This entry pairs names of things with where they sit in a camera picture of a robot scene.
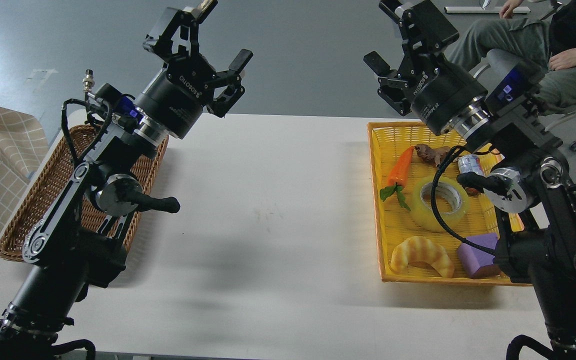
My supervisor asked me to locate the orange toy carrot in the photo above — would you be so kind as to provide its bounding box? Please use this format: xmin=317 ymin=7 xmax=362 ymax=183
xmin=379 ymin=145 xmax=415 ymax=211

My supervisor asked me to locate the purple foam block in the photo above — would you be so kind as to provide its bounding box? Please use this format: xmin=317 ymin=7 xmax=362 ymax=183
xmin=456 ymin=232 xmax=501 ymax=280

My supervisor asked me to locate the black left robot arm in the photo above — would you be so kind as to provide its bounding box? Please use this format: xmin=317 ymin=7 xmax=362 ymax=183
xmin=0 ymin=0 xmax=253 ymax=360

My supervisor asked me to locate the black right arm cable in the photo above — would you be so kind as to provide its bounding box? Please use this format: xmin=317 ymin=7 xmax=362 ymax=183
xmin=430 ymin=145 xmax=499 ymax=252

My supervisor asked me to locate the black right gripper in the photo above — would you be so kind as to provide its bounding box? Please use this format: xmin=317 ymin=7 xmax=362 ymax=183
xmin=363 ymin=0 xmax=488 ymax=136

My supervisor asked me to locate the white floor bar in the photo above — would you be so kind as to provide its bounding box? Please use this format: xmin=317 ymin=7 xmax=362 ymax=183
xmin=444 ymin=6 xmax=531 ymax=15

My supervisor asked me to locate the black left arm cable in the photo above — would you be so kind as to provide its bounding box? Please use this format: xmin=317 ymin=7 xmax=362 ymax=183
xmin=60 ymin=97 xmax=114 ymax=166

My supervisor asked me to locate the small silver can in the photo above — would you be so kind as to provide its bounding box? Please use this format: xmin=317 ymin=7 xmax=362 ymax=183
xmin=457 ymin=153 xmax=485 ymax=196

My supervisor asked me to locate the toy croissant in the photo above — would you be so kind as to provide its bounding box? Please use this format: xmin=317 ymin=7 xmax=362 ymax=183
xmin=390 ymin=235 xmax=455 ymax=278

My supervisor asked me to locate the seated person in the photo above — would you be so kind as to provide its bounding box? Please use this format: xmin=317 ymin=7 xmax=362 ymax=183
xmin=447 ymin=0 xmax=576 ymax=115

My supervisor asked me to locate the yellow tape roll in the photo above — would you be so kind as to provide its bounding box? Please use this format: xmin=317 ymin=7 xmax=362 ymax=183
xmin=410 ymin=175 xmax=470 ymax=234

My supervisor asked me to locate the brown toy animal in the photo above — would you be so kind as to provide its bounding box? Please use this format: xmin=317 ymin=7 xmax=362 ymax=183
xmin=413 ymin=143 xmax=451 ymax=167

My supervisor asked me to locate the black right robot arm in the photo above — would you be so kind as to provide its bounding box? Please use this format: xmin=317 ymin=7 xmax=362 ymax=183
xmin=364 ymin=0 xmax=576 ymax=360

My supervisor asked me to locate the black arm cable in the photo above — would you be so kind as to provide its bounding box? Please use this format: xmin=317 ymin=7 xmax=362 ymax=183
xmin=430 ymin=145 xmax=499 ymax=252
xmin=60 ymin=97 xmax=114 ymax=166

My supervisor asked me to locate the yellow plastic basket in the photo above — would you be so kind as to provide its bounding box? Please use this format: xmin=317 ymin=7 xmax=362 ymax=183
xmin=367 ymin=121 xmax=512 ymax=286

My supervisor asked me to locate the brown wicker basket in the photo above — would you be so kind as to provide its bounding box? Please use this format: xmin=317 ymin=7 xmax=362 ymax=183
xmin=0 ymin=123 xmax=170 ymax=263

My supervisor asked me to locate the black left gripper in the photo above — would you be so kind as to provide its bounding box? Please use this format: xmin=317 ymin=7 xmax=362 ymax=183
xmin=134 ymin=0 xmax=254 ymax=139

